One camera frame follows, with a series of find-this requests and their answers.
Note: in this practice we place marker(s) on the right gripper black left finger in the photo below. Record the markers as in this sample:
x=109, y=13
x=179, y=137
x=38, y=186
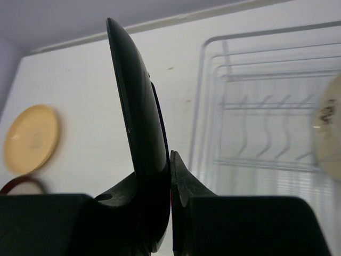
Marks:
x=68, y=224

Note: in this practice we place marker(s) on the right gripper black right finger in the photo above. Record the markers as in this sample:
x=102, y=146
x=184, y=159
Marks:
x=204, y=223

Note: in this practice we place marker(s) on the red rimmed white plate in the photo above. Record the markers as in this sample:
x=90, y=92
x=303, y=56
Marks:
x=23, y=185

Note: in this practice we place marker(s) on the black glossy plate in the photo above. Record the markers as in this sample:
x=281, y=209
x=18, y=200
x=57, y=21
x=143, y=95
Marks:
x=147, y=140

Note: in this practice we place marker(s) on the pale orange plate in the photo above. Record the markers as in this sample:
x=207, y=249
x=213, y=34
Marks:
x=31, y=139

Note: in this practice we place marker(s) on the cream plate with black motif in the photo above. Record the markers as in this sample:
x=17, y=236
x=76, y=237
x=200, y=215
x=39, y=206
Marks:
x=326, y=130

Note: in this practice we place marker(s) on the white wire dish rack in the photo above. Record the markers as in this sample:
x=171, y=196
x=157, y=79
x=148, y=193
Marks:
x=256, y=94

